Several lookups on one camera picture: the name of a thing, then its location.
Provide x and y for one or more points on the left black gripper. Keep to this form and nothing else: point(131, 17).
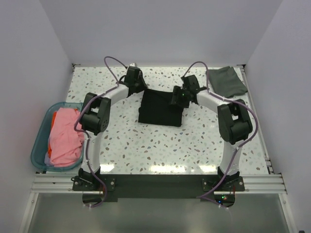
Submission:
point(141, 79)

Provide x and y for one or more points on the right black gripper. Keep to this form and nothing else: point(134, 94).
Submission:
point(177, 91)

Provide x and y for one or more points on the black t shirt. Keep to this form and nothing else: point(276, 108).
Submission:
point(156, 109)

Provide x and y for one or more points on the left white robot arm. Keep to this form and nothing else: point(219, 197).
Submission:
point(95, 116)

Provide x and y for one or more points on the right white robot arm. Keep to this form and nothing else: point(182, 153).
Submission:
point(234, 122)

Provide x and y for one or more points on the folded grey t shirt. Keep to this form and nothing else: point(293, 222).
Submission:
point(226, 83)

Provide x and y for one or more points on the pink t shirt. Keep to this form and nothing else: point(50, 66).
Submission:
point(66, 143)

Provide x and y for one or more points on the orange garment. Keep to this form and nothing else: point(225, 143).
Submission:
point(52, 124)

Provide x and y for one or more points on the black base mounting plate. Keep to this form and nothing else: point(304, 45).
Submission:
point(144, 187)

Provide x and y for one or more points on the lavender garment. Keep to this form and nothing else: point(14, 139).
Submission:
point(47, 160)

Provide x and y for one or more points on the teal plastic laundry basket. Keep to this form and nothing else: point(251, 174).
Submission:
point(40, 147)

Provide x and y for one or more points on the aluminium frame rail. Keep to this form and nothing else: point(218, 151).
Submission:
point(254, 184)

